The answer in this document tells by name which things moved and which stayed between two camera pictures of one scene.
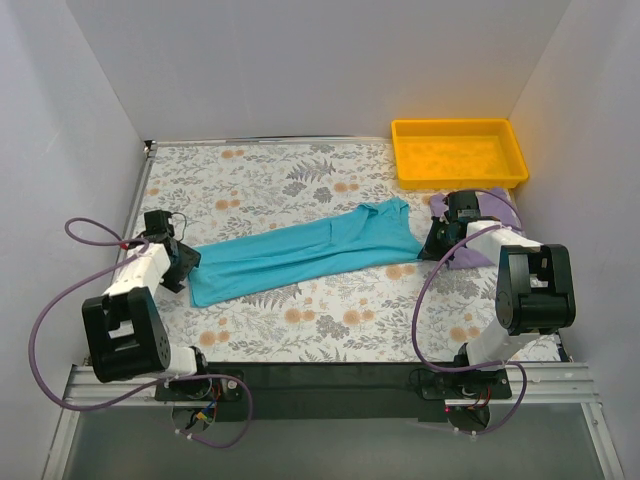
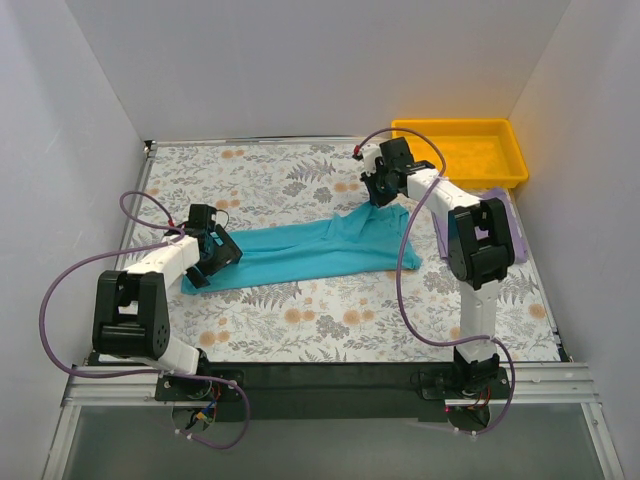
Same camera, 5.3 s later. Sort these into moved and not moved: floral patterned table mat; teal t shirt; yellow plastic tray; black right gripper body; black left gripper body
Moved: black left gripper body; black right gripper body; teal t shirt
Not moved: floral patterned table mat; yellow plastic tray
